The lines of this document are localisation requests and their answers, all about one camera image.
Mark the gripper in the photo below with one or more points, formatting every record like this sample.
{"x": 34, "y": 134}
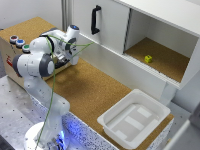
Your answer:
{"x": 61, "y": 53}

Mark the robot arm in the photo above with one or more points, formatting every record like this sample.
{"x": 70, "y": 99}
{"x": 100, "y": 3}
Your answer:
{"x": 35, "y": 63}

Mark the wooden drawer box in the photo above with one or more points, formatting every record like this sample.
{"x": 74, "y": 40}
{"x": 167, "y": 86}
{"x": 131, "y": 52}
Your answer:
{"x": 31, "y": 28}

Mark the green button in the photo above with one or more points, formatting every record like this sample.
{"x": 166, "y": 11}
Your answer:
{"x": 26, "y": 47}

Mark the blue button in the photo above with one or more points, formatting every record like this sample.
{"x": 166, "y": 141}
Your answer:
{"x": 20, "y": 42}

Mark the red button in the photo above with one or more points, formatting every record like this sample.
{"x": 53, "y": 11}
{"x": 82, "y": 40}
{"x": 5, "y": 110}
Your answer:
{"x": 13, "y": 38}

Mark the white sliding door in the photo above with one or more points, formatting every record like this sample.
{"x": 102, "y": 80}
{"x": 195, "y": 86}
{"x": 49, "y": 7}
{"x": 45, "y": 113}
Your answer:
{"x": 110, "y": 23}

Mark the yellow block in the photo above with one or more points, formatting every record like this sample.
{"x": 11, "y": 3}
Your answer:
{"x": 148, "y": 59}

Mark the white plastic box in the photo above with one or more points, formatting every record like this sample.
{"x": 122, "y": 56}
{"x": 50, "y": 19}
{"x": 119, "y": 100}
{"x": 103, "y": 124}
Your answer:
{"x": 133, "y": 120}

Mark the white cabinet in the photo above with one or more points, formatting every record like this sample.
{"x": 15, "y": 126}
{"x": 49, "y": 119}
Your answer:
{"x": 166, "y": 20}

